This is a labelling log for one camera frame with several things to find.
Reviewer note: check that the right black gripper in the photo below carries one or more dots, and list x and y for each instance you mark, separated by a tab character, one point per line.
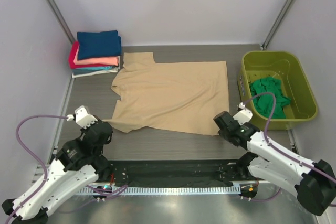
222	132

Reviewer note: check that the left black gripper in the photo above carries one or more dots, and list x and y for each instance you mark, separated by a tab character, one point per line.
85	130

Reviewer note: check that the beige t shirt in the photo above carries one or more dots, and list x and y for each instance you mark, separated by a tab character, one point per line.
180	96

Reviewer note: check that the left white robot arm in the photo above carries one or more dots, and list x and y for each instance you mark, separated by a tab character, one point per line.
79	163

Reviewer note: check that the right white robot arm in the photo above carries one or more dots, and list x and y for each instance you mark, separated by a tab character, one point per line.
312	183

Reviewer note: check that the green t shirt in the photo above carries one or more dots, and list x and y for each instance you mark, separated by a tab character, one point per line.
264	102

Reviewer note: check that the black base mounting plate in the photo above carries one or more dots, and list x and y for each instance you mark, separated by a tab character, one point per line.
200	173

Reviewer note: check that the teal folded shirt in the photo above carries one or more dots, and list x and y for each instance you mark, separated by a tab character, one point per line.
86	71

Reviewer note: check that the olive green plastic bin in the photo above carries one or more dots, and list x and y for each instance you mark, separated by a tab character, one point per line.
287	70

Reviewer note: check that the salmon pink folded shirt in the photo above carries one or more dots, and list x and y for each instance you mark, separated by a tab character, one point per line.
111	61

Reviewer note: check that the crimson folded shirt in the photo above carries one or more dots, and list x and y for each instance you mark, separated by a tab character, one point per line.
72	55

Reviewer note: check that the navy blue folded shirt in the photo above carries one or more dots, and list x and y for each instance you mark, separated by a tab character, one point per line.
98	45

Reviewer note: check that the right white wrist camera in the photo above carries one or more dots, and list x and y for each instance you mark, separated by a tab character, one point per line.
244	115

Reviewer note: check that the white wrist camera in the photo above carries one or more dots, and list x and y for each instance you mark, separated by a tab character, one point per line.
244	115
82	117

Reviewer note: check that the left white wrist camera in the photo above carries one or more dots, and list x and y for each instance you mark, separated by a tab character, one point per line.
82	117

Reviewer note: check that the aluminium extrusion rail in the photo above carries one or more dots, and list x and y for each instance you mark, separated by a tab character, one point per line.
38	173

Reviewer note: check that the white slotted cable duct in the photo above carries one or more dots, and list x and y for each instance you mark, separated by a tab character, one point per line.
142	191

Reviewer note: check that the right aluminium frame post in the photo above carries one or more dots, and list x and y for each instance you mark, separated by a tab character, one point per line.
276	24

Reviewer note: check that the aluminium frame post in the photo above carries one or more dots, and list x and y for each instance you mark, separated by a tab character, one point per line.
59	17
276	24

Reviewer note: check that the left aluminium frame post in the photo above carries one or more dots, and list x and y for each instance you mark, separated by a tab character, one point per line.
59	17

